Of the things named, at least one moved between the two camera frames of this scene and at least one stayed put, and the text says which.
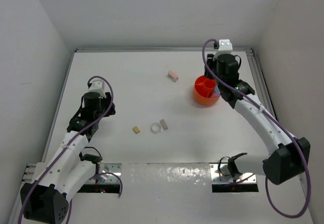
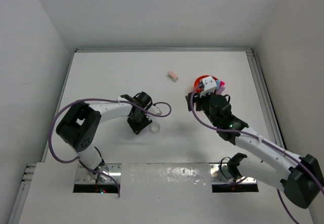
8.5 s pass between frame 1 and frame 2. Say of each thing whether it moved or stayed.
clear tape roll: stayed
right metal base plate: stayed
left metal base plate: stayed
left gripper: moved
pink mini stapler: stayed
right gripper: moved
